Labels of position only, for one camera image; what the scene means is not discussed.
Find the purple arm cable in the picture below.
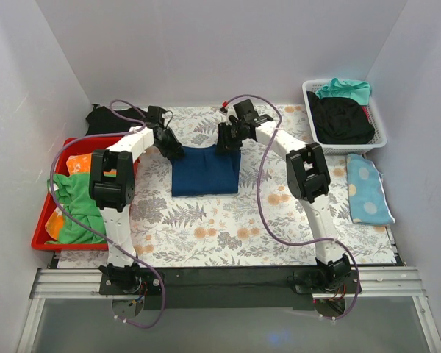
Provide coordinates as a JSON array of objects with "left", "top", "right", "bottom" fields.
[
  {"left": 49, "top": 99, "right": 167, "bottom": 328},
  {"left": 220, "top": 94, "right": 362, "bottom": 321}
]

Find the orange white patterned shirt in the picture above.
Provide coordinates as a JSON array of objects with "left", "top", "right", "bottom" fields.
[{"left": 43, "top": 152, "right": 118, "bottom": 245}]

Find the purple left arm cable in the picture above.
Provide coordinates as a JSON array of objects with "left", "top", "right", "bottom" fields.
[{"left": 49, "top": 99, "right": 167, "bottom": 328}]

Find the green t shirt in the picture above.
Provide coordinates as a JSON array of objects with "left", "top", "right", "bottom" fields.
[{"left": 46, "top": 172, "right": 110, "bottom": 245}]

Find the black t shirt on table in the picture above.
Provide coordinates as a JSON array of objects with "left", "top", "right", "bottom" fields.
[{"left": 86, "top": 106, "right": 137, "bottom": 135}]

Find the black garment in basket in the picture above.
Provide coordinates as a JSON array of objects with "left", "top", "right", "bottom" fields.
[{"left": 306, "top": 91, "right": 375, "bottom": 145}]

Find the aluminium frame rail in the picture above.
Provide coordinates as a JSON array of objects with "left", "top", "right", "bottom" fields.
[{"left": 18, "top": 266, "right": 441, "bottom": 352}]

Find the teal garment in basket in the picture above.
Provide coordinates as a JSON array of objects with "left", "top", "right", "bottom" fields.
[{"left": 315, "top": 78, "right": 372, "bottom": 106}]

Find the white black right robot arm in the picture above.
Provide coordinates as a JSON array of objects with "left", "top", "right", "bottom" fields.
[{"left": 216, "top": 95, "right": 351, "bottom": 293}]

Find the light blue polka dot cloth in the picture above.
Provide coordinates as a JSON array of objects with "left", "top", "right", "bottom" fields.
[{"left": 346, "top": 154, "right": 395, "bottom": 226}]

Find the dark blue t shirt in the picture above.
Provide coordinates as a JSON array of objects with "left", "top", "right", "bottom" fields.
[{"left": 171, "top": 145, "right": 241, "bottom": 197}]

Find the floral patterned table mat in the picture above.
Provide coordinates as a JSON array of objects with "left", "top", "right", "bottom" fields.
[{"left": 57, "top": 105, "right": 396, "bottom": 269}]

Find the white plastic laundry basket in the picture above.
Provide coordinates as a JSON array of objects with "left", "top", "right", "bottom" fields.
[{"left": 302, "top": 79, "right": 387, "bottom": 155}]

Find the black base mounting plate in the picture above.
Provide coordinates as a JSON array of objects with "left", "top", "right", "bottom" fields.
[{"left": 98, "top": 265, "right": 361, "bottom": 310}]

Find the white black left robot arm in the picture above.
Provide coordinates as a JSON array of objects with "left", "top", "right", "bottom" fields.
[{"left": 89, "top": 106, "right": 184, "bottom": 294}]

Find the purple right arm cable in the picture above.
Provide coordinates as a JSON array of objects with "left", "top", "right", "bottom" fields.
[{"left": 220, "top": 94, "right": 362, "bottom": 321}]

